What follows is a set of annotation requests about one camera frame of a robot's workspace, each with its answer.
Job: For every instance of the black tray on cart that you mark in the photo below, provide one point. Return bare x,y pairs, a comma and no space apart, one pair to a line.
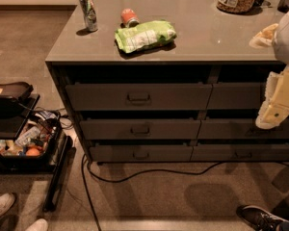
16,91

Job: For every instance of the grey drawer cabinet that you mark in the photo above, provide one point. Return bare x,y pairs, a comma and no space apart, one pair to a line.
211,47

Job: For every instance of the orange can lying down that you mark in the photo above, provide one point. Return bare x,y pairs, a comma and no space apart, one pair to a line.
129,18

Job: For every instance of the green chip bag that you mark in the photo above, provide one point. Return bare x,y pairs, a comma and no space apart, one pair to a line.
144,36

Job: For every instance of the orange fruit in bin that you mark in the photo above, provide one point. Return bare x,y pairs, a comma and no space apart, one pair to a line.
32,152

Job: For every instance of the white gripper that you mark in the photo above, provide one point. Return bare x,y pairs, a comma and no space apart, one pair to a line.
287,38

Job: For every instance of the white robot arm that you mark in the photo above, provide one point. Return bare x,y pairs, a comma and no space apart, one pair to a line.
281,40

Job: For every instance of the grey drawer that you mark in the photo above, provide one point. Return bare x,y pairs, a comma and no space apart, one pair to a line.
236,129
141,153
226,96
136,97
136,129
241,152

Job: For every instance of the white shoe lower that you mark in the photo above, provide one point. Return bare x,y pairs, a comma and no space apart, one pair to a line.
39,225

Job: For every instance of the black bin of groceries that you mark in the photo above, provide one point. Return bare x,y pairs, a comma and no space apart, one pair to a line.
41,131

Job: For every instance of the black sneaker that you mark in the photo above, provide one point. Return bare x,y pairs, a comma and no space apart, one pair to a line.
258,218

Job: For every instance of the tall silver drink can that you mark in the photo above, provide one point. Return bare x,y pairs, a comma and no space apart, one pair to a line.
89,14

